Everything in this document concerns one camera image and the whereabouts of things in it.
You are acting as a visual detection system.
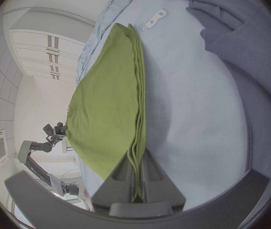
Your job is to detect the green shorts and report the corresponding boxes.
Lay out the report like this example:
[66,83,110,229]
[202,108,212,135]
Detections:
[65,23,148,203]

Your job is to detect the bed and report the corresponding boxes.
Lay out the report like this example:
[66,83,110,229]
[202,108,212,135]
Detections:
[75,0,254,212]

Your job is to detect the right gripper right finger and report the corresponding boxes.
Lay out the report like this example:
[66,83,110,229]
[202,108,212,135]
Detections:
[141,149,186,205]

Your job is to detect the white wardrobe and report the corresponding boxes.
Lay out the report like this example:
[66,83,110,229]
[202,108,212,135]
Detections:
[9,7,96,83]

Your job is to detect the white ceiling air conditioner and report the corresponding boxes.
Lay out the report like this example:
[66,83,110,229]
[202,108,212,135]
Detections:
[0,130,15,164]

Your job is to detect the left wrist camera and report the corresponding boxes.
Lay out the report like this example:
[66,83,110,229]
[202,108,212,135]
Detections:
[43,125,55,136]

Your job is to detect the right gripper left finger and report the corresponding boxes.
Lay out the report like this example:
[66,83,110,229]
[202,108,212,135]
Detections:
[91,150,134,208]

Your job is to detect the pale blue quilt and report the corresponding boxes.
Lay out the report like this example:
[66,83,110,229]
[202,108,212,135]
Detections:
[75,0,155,85]

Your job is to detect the dark blue T-shirt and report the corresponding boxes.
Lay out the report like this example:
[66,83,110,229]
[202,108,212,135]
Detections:
[160,0,271,173]

